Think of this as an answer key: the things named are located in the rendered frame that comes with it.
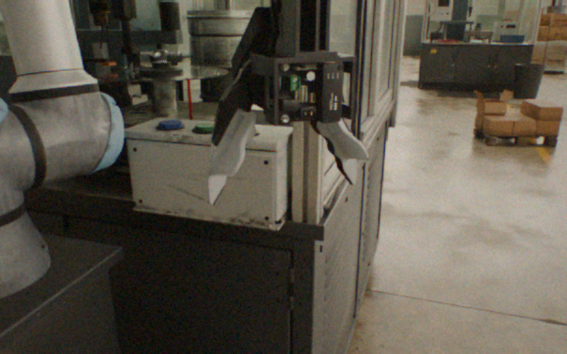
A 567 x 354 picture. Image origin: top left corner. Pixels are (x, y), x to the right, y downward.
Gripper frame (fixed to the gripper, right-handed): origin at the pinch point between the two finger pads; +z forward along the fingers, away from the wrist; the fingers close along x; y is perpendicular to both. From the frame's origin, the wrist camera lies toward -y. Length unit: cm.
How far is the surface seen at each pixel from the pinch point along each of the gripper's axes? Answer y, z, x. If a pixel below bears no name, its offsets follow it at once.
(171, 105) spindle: -77, 4, 0
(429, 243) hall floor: -126, 91, 129
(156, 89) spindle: -77, 0, -4
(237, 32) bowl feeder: -135, -12, 34
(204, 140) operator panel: -30.9, 1.8, -1.5
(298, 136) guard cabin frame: -25.4, 1.2, 12.5
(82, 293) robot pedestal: -21.5, 19.9, -21.9
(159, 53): -77, -9, -2
